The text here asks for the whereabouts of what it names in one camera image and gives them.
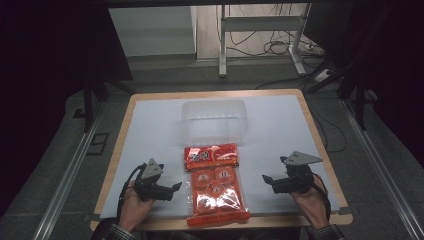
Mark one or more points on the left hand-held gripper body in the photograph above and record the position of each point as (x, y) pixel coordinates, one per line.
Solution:
(151, 181)

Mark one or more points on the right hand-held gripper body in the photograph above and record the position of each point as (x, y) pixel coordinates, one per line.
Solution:
(296, 176)

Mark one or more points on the orange red snack packet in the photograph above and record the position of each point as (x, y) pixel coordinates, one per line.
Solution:
(213, 190)

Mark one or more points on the clear plastic container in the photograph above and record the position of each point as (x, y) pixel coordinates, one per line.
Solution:
(213, 110)

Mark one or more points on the person's left hand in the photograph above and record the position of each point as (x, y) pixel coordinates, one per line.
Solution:
(133, 206)

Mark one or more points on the person's right hand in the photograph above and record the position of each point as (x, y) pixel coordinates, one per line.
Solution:
(310, 206)

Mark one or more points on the wooden table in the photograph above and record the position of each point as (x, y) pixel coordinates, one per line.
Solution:
(115, 160)

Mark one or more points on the white table mat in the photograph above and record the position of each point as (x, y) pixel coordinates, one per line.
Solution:
(156, 133)

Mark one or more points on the black floor socket plate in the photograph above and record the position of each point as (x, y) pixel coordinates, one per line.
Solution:
(97, 144)

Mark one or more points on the black tripod stand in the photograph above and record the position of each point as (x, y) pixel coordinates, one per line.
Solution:
(88, 100)
(353, 83)

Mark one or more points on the white power strip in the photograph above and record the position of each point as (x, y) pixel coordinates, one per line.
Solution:
(322, 75)

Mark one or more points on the pale grey panel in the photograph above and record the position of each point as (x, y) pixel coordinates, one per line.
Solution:
(153, 31)

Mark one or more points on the dark curtain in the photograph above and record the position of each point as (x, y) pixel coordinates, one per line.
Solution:
(50, 66)
(390, 50)

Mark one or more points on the white metal stand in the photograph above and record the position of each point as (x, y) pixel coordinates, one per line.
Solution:
(260, 23)

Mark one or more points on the metal floor rail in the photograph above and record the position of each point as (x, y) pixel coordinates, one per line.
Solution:
(63, 186)
(383, 173)

